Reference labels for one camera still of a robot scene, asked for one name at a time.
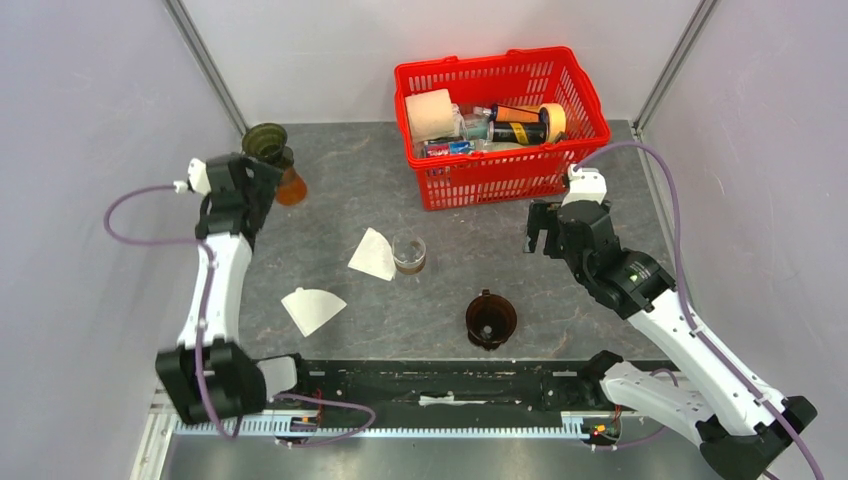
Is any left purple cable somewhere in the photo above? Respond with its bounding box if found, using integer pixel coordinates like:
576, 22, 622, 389
103, 185, 378, 450

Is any white paper coffee filter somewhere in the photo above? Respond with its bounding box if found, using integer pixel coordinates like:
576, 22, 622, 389
347, 227, 396, 282

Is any black orange cylinder can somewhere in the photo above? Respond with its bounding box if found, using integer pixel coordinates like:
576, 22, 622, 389
489, 104, 547, 146

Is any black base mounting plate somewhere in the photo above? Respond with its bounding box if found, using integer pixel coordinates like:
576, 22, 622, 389
294, 359, 614, 429

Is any small glass beaker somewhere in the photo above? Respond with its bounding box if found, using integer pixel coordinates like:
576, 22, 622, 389
391, 233, 427, 275

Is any yellow masking tape roll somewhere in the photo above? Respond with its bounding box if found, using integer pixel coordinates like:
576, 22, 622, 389
538, 103, 567, 144

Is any white cable duct strip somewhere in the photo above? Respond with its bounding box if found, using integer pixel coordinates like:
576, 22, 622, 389
172, 410, 621, 440

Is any clear plastic bottle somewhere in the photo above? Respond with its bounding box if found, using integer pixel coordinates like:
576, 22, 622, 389
459, 108, 491, 141

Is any brown transparent dripper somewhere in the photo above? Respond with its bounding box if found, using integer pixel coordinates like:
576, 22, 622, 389
465, 289, 518, 351

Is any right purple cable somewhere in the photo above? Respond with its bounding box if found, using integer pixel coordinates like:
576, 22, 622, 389
574, 140, 826, 480

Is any beige paper roll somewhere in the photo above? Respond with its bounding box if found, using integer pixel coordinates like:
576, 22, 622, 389
404, 89, 459, 143

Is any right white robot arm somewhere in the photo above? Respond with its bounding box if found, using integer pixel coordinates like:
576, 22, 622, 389
524, 200, 817, 479

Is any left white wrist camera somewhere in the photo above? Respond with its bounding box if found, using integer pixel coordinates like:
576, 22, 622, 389
173, 158, 211, 195

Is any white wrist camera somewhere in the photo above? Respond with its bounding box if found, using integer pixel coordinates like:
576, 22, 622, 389
173, 158, 211, 195
562, 165, 607, 206

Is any purple cable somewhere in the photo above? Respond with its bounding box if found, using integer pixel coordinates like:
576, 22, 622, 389
574, 140, 826, 480
103, 185, 378, 450

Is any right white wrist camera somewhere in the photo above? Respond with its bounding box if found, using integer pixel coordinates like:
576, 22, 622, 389
562, 165, 607, 206

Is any green transparent dripper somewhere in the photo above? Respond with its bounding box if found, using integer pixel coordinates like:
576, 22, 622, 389
241, 123, 294, 170

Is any orange glass flask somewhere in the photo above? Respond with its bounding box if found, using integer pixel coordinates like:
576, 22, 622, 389
275, 167, 308, 206

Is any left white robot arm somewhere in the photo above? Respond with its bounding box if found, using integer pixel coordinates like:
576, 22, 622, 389
155, 153, 314, 426

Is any red plastic basket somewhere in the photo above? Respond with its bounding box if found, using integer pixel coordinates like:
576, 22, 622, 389
394, 46, 611, 210

